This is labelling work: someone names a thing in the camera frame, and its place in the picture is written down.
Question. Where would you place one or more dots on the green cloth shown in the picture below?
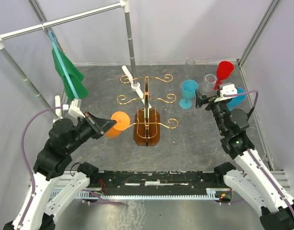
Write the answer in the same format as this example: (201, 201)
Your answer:
(75, 76)

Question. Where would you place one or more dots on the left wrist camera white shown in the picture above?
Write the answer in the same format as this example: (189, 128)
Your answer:
(73, 109)

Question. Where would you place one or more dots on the light blue back glass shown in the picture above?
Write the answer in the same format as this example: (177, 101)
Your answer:
(188, 88)

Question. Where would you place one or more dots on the light blue cable duct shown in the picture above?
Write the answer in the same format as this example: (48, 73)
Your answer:
(210, 195)

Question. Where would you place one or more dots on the brown wooden rack base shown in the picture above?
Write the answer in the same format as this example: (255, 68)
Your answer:
(147, 135)

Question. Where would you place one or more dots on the silver clothes rail frame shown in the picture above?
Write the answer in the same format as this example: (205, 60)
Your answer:
(100, 38)

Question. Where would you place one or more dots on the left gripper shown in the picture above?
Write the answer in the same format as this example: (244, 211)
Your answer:
(100, 125)

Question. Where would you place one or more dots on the orange wine glass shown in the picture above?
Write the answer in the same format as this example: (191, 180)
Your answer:
(122, 123)

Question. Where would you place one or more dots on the red wine glass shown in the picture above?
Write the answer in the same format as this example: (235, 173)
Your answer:
(224, 70)

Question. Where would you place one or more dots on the blue front wine glass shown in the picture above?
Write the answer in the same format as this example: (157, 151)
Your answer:
(236, 101)

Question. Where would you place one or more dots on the gold wire glass rack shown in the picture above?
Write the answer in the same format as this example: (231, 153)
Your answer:
(146, 98)

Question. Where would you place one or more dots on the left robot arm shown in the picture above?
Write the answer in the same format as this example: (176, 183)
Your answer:
(38, 211)

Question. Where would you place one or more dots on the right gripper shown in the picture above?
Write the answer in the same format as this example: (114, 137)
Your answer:
(201, 99)

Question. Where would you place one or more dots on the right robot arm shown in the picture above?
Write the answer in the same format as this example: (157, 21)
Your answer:
(273, 204)

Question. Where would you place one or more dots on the clear wine glass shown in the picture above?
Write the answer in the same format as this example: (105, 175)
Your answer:
(209, 82)
(190, 61)

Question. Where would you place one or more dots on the blue clothes hanger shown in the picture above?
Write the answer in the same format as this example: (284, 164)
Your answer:
(54, 44)

